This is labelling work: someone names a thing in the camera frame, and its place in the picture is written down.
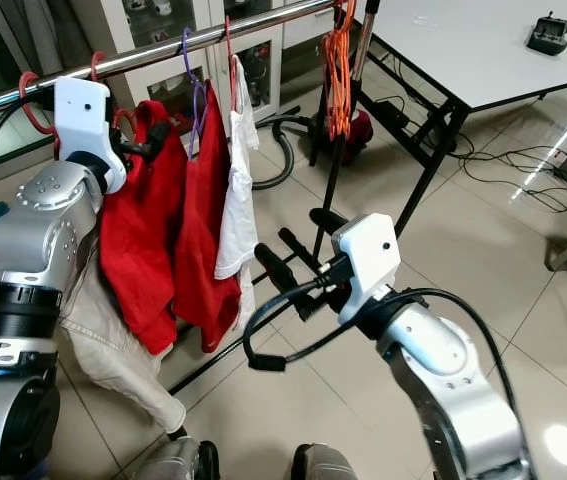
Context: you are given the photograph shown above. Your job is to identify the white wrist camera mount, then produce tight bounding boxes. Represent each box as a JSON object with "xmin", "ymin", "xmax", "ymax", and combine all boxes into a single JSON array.
[
  {"xmin": 53, "ymin": 77, "xmax": 127, "ymax": 196},
  {"xmin": 331, "ymin": 213, "xmax": 402, "ymax": 327}
]

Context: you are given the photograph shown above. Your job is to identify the beige trousers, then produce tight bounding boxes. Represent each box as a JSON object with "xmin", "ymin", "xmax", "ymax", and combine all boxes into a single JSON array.
[{"xmin": 58, "ymin": 245, "xmax": 189, "ymax": 438}]

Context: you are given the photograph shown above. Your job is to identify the red cloth garment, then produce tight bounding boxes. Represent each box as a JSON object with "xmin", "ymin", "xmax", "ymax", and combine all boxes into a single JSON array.
[
  {"xmin": 99, "ymin": 100, "xmax": 190, "ymax": 357},
  {"xmin": 173, "ymin": 85, "xmax": 244, "ymax": 355}
]

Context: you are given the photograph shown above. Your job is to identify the purple plastic hanger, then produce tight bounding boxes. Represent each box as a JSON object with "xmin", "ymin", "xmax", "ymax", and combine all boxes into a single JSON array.
[{"xmin": 180, "ymin": 25, "xmax": 211, "ymax": 141}]

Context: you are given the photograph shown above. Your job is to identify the black handheld controller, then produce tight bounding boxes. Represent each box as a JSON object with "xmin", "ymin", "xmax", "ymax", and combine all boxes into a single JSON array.
[{"xmin": 526, "ymin": 12, "xmax": 567, "ymax": 57}]

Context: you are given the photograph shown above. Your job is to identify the metal clothes rack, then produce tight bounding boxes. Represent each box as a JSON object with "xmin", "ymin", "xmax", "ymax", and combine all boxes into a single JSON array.
[{"xmin": 0, "ymin": 0, "xmax": 379, "ymax": 396}]

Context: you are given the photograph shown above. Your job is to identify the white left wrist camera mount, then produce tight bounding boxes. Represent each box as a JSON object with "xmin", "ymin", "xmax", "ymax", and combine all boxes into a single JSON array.
[{"xmin": 53, "ymin": 77, "xmax": 127, "ymax": 196}]

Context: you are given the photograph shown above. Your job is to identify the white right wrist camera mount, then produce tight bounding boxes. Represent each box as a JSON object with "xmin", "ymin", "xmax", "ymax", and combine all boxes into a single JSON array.
[{"xmin": 331, "ymin": 213, "xmax": 402, "ymax": 327}]

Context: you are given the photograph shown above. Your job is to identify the red vacuum cleaner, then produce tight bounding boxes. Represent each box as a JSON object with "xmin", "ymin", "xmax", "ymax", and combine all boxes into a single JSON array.
[{"xmin": 251, "ymin": 105, "xmax": 376, "ymax": 191}]

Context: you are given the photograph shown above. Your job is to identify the grey right robot leg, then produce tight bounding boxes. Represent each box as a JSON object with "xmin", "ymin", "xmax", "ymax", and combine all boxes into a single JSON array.
[{"xmin": 288, "ymin": 443, "xmax": 361, "ymax": 480}]

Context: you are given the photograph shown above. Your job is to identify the orange plastic hanger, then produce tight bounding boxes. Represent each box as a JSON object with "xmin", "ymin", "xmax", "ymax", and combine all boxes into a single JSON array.
[{"xmin": 321, "ymin": 0, "xmax": 359, "ymax": 141}]

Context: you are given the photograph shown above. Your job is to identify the white glass-door cabinet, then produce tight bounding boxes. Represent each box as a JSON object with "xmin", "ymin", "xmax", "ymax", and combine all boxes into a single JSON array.
[{"xmin": 68, "ymin": 0, "xmax": 329, "ymax": 101}]

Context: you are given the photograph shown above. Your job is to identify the grey robot leg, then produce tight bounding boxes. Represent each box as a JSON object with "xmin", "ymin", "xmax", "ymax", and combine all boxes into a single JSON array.
[
  {"xmin": 131, "ymin": 437, "xmax": 221, "ymax": 480},
  {"xmin": 288, "ymin": 443, "xmax": 361, "ymax": 480}
]

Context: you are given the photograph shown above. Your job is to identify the white table black frame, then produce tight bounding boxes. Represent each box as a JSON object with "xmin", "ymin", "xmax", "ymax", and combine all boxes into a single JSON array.
[{"xmin": 353, "ymin": 0, "xmax": 567, "ymax": 239}]

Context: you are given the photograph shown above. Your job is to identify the grey left robot leg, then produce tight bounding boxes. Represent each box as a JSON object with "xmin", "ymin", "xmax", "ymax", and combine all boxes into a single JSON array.
[{"xmin": 131, "ymin": 437, "xmax": 221, "ymax": 480}]

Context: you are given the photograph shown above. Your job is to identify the plain white garment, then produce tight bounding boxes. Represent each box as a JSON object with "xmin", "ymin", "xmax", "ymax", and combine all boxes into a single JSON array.
[{"xmin": 213, "ymin": 55, "xmax": 262, "ymax": 333}]

